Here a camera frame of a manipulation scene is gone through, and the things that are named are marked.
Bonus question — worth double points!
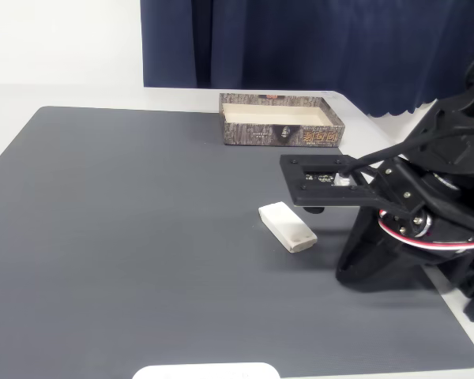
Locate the white eraser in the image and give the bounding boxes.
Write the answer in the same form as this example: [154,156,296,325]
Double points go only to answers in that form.
[258,201,318,254]

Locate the bark-pattern cardboard box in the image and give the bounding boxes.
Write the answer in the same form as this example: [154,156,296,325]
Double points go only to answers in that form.
[219,92,346,148]

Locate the white rounded device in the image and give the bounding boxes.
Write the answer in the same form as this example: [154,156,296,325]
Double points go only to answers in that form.
[132,362,281,379]

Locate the navy blue curtain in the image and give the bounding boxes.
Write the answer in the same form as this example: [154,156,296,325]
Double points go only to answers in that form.
[140,0,474,118]

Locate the grey table mat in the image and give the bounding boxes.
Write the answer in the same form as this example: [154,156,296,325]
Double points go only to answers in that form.
[0,105,474,374]

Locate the red white black servo cable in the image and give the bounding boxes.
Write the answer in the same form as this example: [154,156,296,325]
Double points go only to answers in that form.
[378,208,474,254]

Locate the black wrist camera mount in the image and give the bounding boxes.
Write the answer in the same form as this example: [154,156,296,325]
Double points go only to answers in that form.
[280,153,424,216]

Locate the black camera cable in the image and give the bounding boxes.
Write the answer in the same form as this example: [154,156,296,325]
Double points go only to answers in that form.
[339,124,474,177]

